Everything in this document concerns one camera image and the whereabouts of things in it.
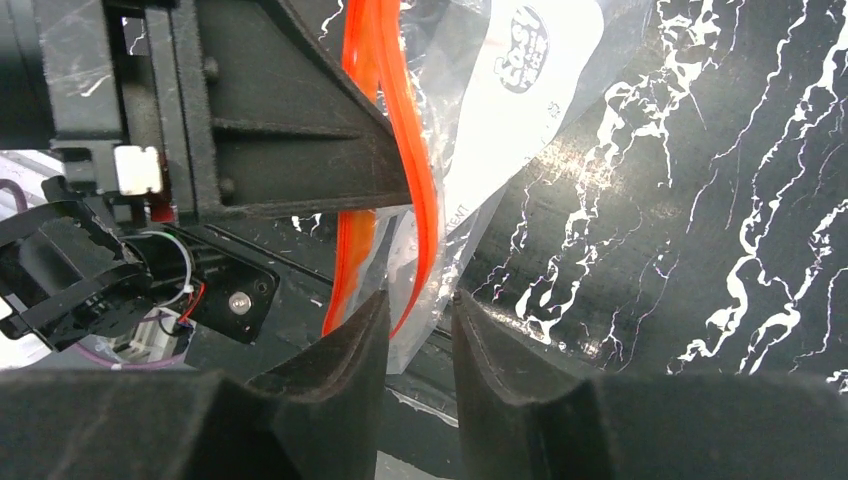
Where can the black marble pattern mat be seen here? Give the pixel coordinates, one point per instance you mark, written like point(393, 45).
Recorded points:
point(694, 217)

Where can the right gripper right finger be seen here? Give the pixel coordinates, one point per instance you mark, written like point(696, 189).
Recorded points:
point(521, 417)

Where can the clear zip bag orange zipper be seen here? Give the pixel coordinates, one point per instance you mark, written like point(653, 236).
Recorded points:
point(474, 90)

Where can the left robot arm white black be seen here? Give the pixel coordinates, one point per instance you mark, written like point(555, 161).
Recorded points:
point(68, 269)

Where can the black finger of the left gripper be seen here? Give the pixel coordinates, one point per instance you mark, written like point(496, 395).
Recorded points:
point(278, 128)

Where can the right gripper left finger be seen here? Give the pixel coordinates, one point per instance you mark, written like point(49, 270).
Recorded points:
point(315, 416)

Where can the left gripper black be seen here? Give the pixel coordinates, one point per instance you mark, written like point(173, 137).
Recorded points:
point(112, 89)

